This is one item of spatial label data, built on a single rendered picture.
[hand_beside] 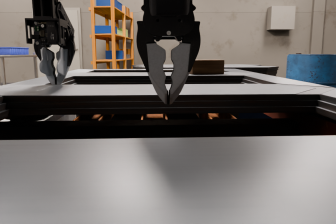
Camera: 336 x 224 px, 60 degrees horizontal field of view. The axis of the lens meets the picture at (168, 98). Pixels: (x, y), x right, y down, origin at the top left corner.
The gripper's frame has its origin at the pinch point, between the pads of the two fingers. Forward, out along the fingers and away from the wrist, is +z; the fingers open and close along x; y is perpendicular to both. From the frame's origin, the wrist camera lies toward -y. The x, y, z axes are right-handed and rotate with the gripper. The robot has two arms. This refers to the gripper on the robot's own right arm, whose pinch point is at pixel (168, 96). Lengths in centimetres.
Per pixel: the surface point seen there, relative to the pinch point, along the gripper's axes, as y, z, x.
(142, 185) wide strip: -26.8, 1.1, 2.9
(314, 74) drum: 266, 17, -173
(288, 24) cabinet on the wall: 745, -84, -362
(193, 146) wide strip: -20.1, 1.1, -0.9
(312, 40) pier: 762, -43, -443
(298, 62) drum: 278, 4, -161
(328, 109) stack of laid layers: 4.7, 3.2, -27.3
